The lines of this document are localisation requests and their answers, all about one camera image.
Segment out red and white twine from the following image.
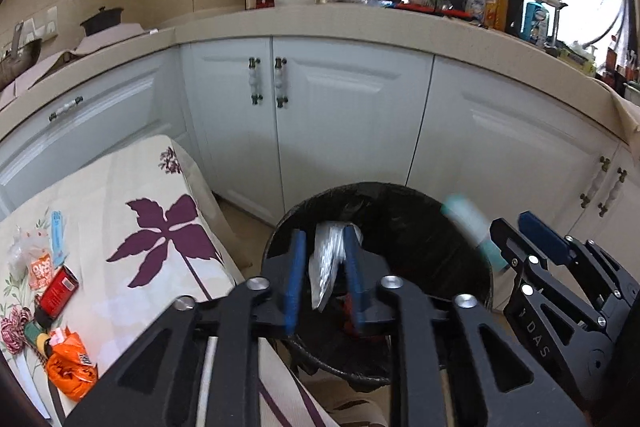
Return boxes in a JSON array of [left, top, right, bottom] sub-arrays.
[[0, 307, 36, 353]]

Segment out large white cabinet door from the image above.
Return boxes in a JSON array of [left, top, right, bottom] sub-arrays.
[[407, 56, 623, 288]]

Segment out floral cream tablecloth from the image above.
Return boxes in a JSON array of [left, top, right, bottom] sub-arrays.
[[0, 134, 351, 427]]

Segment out orange detergent bottle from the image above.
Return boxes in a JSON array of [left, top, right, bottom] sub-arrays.
[[485, 0, 510, 32]]

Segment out small green container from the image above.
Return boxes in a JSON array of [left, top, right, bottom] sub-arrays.
[[25, 322, 53, 355]]

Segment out white double wall socket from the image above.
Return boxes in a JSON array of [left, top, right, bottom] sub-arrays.
[[25, 7, 60, 40]]

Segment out pink stove cover cloth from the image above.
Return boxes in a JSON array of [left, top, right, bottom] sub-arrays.
[[0, 22, 161, 102]]

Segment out red bottle with black cap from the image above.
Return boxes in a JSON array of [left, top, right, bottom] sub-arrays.
[[34, 267, 79, 325]]

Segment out blue sachet strip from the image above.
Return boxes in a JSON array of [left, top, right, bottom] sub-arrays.
[[50, 210, 68, 268]]

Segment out black round trash bin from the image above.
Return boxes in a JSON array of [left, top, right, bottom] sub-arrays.
[[260, 181, 496, 390]]

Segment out white plastic strip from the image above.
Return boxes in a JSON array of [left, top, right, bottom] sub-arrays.
[[15, 352, 52, 419]]

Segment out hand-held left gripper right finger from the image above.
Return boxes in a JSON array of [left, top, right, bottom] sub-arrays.
[[344, 226, 588, 427]]

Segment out wide white cabinet door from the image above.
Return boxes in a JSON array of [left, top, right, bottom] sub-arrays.
[[0, 52, 193, 218]]

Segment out narrow white cabinet door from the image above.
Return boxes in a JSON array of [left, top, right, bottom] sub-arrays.
[[180, 38, 281, 228]]

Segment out red flat tray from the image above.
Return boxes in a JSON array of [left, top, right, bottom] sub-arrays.
[[395, 2, 473, 18]]

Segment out orange plastic bag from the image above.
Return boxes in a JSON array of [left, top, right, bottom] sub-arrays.
[[46, 327, 99, 403]]

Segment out white corner cabinet door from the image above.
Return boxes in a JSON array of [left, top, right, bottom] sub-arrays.
[[565, 142, 640, 268]]

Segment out metal faucet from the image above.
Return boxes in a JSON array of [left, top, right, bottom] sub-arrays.
[[545, 0, 568, 48]]

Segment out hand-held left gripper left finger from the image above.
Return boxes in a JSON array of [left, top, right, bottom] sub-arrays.
[[64, 229, 308, 427]]

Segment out black cooking pot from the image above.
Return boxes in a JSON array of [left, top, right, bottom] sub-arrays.
[[80, 6, 125, 36]]

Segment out black and white cabinet handle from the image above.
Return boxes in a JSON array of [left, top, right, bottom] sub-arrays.
[[580, 156, 612, 208], [274, 57, 290, 108], [597, 168, 628, 215], [248, 57, 263, 105], [49, 96, 84, 122]]

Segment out clear plastic bag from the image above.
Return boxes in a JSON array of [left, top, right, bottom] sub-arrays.
[[6, 227, 38, 270]]

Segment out orange and white snack packet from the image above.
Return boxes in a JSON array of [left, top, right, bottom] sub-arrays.
[[27, 252, 55, 290]]

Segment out metal wok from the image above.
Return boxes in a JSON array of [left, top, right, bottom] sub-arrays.
[[0, 39, 43, 90]]

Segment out blue packet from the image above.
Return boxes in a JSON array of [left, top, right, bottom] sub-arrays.
[[522, 2, 551, 45]]

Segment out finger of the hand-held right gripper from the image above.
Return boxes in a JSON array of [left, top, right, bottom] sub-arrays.
[[518, 211, 627, 309], [489, 218, 606, 333]]

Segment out clear plastic wrapper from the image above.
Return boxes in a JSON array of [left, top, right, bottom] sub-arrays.
[[307, 221, 366, 312]]

